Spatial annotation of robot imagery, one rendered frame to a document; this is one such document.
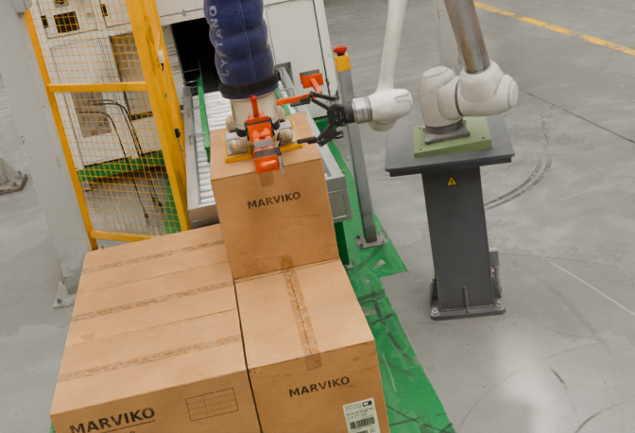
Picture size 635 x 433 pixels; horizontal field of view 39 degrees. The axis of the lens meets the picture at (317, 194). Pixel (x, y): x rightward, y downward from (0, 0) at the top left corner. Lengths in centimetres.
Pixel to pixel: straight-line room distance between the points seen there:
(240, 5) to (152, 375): 130
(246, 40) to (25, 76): 155
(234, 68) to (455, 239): 119
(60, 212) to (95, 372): 183
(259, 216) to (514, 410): 114
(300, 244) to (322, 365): 63
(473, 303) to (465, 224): 37
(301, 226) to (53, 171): 174
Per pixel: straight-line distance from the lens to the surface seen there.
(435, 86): 355
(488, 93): 347
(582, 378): 347
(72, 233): 470
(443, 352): 367
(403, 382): 352
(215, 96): 590
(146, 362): 293
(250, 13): 322
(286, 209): 319
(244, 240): 323
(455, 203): 369
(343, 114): 312
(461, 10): 334
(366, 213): 458
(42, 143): 456
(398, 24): 325
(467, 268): 382
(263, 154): 280
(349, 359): 278
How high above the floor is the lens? 197
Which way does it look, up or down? 21 degrees down
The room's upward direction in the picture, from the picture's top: 10 degrees counter-clockwise
